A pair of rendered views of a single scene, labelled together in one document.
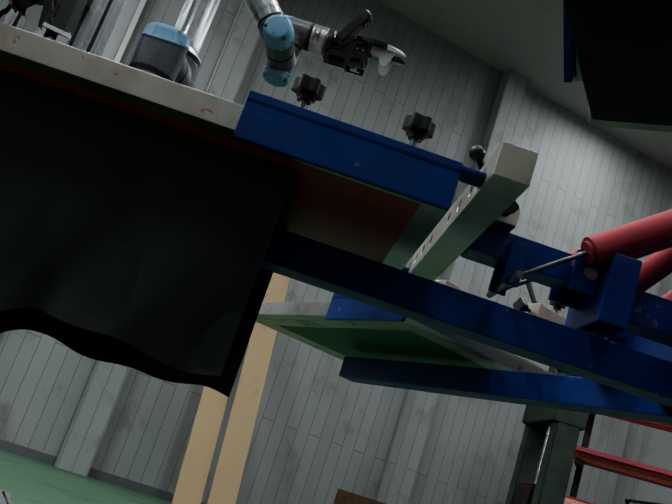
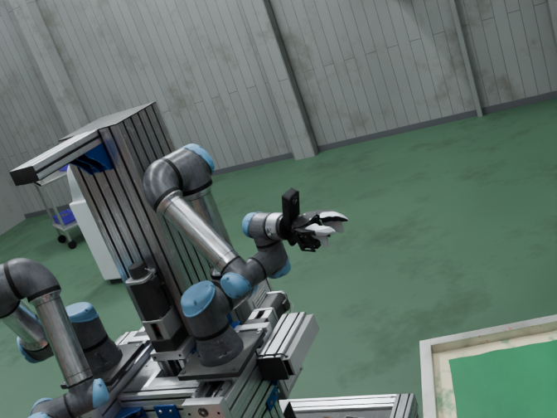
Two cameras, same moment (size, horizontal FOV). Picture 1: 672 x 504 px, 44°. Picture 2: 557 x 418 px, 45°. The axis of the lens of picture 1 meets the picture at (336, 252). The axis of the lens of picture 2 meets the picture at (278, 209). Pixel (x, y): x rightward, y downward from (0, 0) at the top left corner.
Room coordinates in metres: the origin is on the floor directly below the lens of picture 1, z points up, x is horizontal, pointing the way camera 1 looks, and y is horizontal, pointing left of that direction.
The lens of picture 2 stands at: (0.86, -1.06, 2.27)
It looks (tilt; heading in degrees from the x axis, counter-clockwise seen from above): 18 degrees down; 47
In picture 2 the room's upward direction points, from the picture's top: 20 degrees counter-clockwise
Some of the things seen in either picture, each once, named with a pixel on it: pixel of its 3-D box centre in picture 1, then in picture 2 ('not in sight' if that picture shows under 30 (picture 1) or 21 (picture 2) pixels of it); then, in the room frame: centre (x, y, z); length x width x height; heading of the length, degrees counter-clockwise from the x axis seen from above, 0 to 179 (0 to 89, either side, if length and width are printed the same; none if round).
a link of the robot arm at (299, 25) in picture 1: (292, 32); (262, 226); (2.02, 0.30, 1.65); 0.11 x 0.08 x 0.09; 86
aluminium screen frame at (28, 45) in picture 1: (191, 171); not in sight; (1.32, 0.27, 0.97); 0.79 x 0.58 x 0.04; 91
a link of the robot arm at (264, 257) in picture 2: (280, 60); (269, 260); (2.00, 0.30, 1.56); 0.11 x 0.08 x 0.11; 176
